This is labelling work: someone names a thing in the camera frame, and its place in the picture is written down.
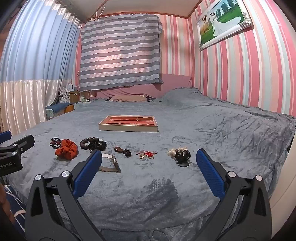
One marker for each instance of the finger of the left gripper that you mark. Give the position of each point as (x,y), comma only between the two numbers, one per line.
(22,145)
(5,136)

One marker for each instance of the pink headboard cover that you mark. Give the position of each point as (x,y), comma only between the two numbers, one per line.
(170,82)

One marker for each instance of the white strap wristwatch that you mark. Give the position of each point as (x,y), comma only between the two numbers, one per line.
(109,164)

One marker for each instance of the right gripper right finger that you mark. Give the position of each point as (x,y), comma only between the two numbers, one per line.
(243,212)

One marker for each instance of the tan pillow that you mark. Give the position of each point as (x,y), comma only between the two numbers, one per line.
(129,98)

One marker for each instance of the brown pendant black tassel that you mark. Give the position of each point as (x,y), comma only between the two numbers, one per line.
(126,152)

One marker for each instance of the beige red jewelry tray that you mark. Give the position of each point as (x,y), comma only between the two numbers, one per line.
(129,123)

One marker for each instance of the blue white curtain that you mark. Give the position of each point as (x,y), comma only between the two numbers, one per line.
(38,59)

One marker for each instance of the person left hand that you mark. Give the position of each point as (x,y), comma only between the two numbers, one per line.
(5,204)

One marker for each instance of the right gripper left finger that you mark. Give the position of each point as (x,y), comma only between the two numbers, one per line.
(43,220)

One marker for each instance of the grey striped hanging cloth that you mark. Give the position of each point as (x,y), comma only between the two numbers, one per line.
(120,51)

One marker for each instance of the framed wedding photo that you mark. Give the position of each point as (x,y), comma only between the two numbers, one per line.
(220,20)

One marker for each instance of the brown storage box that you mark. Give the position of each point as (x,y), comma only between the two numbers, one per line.
(74,96)

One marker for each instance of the red string gold charm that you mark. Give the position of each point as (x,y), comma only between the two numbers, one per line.
(143,154)

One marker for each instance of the grey velvet bed blanket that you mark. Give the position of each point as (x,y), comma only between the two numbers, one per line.
(156,199)

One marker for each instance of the orange fabric scrunchie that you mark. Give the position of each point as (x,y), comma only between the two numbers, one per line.
(68,150)

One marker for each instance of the blue padded bench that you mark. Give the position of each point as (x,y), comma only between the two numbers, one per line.
(57,109)

